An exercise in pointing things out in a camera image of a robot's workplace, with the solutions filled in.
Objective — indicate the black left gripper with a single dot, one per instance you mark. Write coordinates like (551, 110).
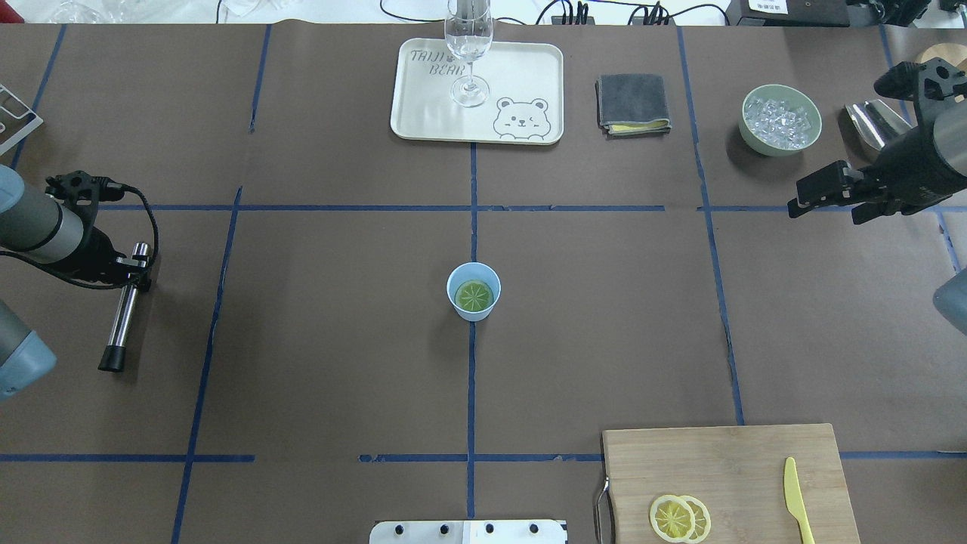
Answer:
(94, 257)

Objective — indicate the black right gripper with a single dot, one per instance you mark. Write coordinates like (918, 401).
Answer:
(910, 162)

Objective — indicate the steel muddler black tip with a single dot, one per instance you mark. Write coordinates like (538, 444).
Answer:
(113, 358)

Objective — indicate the light blue cup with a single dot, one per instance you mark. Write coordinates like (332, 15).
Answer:
(473, 271)

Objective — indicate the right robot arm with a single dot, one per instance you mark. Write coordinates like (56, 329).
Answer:
(913, 171)

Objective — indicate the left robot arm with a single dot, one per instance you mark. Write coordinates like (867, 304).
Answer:
(54, 230)

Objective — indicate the wooden cup tree stand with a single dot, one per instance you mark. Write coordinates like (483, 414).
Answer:
(951, 52)

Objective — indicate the green bowl of ice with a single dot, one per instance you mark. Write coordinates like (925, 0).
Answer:
(778, 121)

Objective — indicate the metal ice scoop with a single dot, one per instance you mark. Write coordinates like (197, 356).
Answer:
(876, 124)

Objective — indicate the grey folded cloth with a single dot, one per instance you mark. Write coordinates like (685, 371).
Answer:
(630, 104)

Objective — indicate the wooden cutting board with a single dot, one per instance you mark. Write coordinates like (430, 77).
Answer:
(737, 472)

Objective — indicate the yellow plastic knife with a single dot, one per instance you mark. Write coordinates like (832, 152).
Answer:
(794, 500)

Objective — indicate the cream bear tray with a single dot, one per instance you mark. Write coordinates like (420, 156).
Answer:
(520, 86)

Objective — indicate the black power strip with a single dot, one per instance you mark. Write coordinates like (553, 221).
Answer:
(614, 13)

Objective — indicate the clear wine glass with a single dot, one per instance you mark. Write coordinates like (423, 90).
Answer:
(468, 32)

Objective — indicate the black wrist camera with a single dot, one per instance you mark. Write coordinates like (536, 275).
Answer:
(81, 192)

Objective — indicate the white wire cup rack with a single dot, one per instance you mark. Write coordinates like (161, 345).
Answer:
(17, 120)

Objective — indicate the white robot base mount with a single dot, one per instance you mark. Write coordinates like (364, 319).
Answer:
(471, 531)

